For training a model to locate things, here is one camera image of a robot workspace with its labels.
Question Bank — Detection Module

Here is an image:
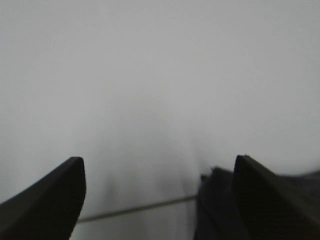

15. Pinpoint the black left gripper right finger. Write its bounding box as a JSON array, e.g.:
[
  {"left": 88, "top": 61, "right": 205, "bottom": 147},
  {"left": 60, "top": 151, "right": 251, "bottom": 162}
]
[{"left": 232, "top": 155, "right": 320, "bottom": 240}]

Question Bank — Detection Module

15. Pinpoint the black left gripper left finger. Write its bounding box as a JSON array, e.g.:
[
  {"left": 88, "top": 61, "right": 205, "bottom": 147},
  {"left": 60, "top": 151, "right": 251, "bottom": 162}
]
[{"left": 0, "top": 157, "right": 86, "bottom": 240}]

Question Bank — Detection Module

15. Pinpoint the dark navy towel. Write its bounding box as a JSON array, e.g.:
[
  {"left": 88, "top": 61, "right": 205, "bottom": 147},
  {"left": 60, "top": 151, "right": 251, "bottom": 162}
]
[{"left": 194, "top": 167, "right": 320, "bottom": 240}]

